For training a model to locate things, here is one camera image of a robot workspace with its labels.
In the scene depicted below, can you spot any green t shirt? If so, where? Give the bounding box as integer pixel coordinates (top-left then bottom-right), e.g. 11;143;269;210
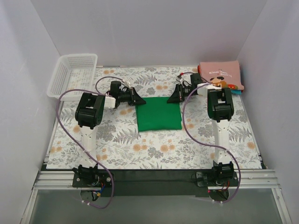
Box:
135;97;182;132

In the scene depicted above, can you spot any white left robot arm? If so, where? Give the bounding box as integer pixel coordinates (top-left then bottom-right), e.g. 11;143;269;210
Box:
73;81;146;187

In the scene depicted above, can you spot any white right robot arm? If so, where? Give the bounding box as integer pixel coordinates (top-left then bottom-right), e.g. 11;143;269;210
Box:
167;72;235;190

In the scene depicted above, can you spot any floral table mat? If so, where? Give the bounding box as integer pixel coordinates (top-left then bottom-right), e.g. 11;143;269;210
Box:
46;66;264;170

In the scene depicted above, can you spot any pink folded t shirt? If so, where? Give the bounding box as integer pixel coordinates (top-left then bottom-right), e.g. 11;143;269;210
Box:
198;61;244;91

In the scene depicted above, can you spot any blue folded t shirt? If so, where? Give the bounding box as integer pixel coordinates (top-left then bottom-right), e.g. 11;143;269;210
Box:
231;90;242;95

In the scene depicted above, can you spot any white plastic basket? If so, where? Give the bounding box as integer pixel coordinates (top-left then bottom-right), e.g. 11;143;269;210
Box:
47;53;98;101

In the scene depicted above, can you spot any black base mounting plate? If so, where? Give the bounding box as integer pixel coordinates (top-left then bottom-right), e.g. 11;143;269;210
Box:
72;168;238;197

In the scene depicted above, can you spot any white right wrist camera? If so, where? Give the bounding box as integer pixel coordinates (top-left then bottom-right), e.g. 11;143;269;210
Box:
176;73;184;84

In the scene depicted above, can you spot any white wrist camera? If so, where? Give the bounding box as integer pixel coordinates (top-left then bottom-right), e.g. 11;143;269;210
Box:
123;77;133;89
176;73;184;84

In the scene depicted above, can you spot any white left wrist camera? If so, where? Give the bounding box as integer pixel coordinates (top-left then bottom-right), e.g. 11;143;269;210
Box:
123;77;133;89

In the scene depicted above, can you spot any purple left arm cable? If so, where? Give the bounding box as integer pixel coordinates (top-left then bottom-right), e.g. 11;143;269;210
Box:
56;76;134;210

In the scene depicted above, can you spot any aluminium rail frame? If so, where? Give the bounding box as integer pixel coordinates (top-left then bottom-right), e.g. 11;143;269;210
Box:
23;102;292;224

